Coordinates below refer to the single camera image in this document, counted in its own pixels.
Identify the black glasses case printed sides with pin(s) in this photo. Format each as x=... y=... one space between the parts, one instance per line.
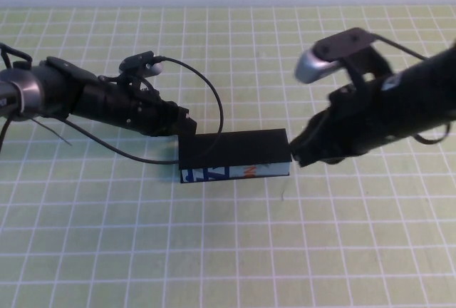
x=242 y=147

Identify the green white-grid tablecloth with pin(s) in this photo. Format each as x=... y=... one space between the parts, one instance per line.
x=228 y=244

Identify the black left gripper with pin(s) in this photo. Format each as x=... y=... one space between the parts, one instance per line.
x=117 y=105

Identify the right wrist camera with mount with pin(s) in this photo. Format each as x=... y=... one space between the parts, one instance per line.
x=313 y=67

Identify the black zip tie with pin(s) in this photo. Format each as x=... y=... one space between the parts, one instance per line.
x=53 y=132

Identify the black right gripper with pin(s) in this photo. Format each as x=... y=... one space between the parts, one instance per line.
x=352 y=122

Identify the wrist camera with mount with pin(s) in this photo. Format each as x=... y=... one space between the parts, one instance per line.
x=140 y=61
x=313 y=67

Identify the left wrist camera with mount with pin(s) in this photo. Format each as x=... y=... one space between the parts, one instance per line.
x=140 y=61

